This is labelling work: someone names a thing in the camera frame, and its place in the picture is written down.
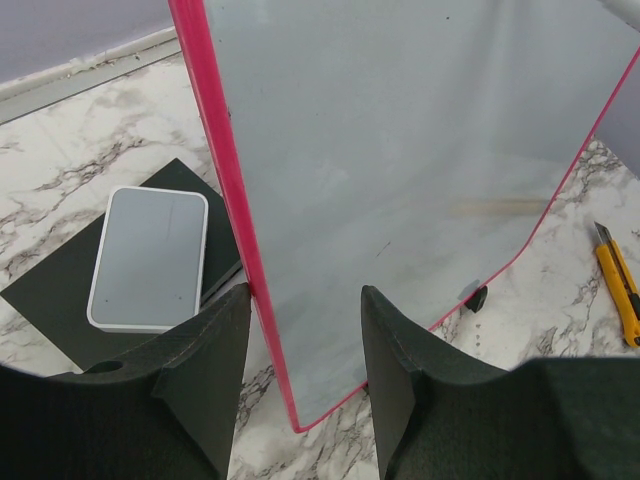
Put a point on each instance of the aluminium table frame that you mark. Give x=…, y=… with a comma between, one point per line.
x=24, y=95

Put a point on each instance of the pink framed whiteboard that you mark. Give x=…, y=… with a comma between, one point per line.
x=411, y=145

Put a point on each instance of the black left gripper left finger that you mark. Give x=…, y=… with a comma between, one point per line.
x=164, y=410

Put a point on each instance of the yellow utility knife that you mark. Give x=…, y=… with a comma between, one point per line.
x=620, y=284

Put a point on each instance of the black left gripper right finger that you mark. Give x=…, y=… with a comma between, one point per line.
x=439, y=413

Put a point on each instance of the white grey eraser box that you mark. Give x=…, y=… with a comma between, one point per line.
x=149, y=266

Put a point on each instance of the black whiteboard foot right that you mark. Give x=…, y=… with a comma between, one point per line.
x=474, y=296

